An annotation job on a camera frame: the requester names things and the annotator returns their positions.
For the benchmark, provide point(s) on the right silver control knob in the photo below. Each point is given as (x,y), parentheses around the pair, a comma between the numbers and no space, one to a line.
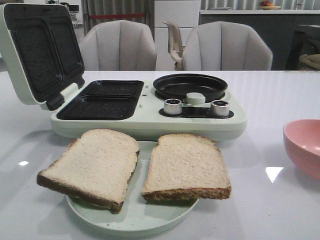
(220,108)

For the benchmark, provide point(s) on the right beige upholstered chair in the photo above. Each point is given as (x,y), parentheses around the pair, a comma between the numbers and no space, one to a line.
(226,46)

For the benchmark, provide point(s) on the red barrier tape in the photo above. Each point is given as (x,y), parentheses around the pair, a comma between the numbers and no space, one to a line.
(118,16)

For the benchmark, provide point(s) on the beige upholstered chair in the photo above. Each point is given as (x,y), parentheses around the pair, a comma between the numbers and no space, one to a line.
(120,45)
(226,46)

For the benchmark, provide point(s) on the white bread slice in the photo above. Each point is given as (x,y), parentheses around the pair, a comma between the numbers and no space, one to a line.
(185,166)
(96,168)

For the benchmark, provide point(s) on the pink bowl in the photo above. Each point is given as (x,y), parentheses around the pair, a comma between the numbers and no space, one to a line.
(302,144)

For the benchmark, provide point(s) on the beige office chair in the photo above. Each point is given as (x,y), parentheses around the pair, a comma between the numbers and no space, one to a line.
(175,45)

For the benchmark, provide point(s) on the white cabinet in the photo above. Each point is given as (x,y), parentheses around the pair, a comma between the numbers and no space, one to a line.
(185,13)

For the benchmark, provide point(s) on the silver control knob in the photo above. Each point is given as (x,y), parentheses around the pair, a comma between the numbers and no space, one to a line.
(172,106)
(220,108)

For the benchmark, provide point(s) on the left beige upholstered chair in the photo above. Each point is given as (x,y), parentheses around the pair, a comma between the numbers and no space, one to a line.
(120,45)

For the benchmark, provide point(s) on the left silver control knob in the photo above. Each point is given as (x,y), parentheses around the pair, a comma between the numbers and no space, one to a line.
(172,106)

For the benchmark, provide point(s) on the mint green breakfast maker base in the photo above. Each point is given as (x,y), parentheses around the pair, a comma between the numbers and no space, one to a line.
(132,107)

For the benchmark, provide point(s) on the black round frying pan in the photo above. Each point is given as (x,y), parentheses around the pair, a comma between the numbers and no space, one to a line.
(179,85)

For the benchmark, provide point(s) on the mint green sandwich maker lid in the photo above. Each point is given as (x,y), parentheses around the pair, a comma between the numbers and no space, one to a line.
(39,47)

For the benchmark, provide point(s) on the mint green round plate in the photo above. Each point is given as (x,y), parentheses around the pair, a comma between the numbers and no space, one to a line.
(138,217)

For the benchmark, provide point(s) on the dark grey counter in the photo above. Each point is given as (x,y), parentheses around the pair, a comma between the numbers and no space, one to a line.
(288,33)

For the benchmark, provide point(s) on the fruit plate on counter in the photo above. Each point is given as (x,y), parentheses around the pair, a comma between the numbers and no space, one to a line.
(267,5)

